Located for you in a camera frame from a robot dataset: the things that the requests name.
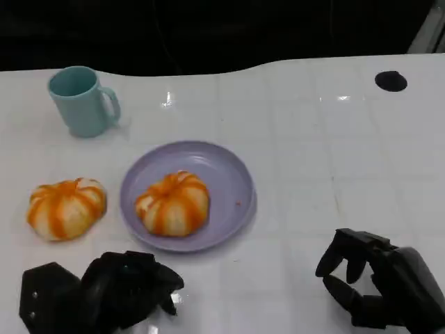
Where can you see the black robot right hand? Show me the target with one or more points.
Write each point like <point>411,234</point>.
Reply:
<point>403,288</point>

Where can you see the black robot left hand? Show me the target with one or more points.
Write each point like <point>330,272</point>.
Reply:
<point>118,283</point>

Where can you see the orange white toy bread roll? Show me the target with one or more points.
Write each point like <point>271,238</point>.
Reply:
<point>66,210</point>
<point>174,205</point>

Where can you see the lilac plate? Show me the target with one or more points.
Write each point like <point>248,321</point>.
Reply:
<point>229,170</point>

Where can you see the pale green mug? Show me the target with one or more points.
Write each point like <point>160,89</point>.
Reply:
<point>83,111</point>

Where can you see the black round table grommet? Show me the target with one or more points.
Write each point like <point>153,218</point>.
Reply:
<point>390,81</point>

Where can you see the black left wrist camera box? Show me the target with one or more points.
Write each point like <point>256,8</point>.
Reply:
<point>47,299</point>

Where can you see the pale metal frame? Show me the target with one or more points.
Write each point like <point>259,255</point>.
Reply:
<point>429,31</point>

